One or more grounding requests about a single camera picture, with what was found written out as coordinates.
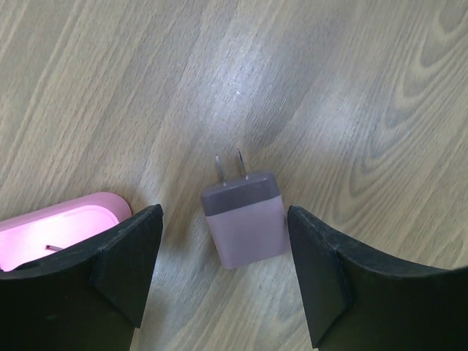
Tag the small pink plug adapter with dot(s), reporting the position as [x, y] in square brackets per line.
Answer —
[246, 217]

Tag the pink triangular power strip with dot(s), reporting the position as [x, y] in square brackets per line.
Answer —
[37, 234]

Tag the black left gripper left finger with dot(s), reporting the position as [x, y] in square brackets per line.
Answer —
[89, 296]

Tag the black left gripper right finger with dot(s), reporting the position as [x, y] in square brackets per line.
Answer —
[356, 297]

